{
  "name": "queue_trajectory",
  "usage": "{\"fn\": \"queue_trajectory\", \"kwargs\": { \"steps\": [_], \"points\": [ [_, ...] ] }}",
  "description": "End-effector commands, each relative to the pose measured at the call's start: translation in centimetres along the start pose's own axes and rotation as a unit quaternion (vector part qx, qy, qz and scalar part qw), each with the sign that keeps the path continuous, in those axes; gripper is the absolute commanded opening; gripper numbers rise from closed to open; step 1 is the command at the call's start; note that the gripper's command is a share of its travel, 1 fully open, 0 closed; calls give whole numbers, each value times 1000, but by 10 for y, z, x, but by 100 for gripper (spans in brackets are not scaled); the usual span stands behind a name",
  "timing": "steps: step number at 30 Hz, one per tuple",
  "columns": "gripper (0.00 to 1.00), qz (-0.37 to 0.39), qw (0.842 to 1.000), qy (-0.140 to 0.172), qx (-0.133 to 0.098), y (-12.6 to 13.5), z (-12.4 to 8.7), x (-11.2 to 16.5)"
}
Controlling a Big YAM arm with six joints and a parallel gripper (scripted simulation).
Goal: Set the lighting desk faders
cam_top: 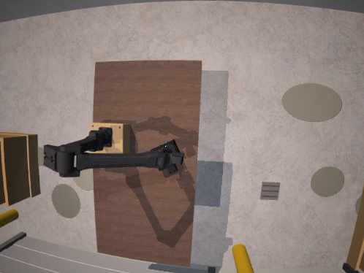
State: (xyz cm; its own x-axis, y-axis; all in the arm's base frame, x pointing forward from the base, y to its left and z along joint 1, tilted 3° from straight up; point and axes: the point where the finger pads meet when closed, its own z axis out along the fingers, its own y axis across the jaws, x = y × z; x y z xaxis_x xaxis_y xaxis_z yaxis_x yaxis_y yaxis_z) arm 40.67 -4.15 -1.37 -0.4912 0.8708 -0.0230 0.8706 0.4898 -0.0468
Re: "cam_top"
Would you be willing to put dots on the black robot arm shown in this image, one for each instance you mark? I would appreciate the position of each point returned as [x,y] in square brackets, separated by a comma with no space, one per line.
[61,158]

